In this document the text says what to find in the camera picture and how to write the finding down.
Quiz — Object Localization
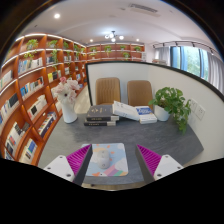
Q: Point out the thin dark hardcover book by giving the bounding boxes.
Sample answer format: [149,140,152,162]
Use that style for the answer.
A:
[83,119,117,127]

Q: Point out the window with dark frame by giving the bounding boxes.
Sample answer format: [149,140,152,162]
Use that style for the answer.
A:
[170,45,209,81]

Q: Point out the white vase with pink flowers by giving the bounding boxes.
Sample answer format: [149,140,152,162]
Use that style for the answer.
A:
[51,76,81,124]

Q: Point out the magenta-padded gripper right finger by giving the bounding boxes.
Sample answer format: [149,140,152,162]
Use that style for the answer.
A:
[134,144,184,185]

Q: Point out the tan upholstered chair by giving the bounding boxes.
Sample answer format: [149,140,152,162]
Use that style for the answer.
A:
[95,77,122,106]
[126,79,154,108]

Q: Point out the thick dark hardcover book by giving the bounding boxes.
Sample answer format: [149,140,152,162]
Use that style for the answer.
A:
[86,104,120,122]

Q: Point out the ceiling air conditioner vent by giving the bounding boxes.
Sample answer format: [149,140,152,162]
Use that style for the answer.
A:
[128,3,159,16]

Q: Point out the green potted plant white pot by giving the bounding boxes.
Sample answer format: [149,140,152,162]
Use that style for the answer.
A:
[148,86,192,134]

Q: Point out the grey curtain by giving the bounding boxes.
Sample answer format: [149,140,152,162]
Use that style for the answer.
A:
[154,46,172,66]
[206,53,224,94]

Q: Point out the orange wooden shelf unit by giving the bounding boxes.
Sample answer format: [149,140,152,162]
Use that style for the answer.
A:
[0,32,146,167]

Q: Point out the ceiling lamp with round bulbs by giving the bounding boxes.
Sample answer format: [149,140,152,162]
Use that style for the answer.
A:
[104,30,125,43]

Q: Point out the white wall socket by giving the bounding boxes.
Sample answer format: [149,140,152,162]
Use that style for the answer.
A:
[188,98,198,114]
[194,103,207,121]

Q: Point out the white paperback book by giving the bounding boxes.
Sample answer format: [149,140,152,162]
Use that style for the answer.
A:
[111,100,141,122]

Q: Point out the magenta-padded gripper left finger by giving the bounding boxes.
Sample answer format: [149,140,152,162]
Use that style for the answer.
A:
[43,144,94,187]

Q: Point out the pastel cartoon print mouse pad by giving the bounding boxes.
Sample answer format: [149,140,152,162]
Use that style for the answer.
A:
[80,142,129,178]

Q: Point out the blue and white book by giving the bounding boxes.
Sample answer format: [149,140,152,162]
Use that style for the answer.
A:
[134,105,158,125]

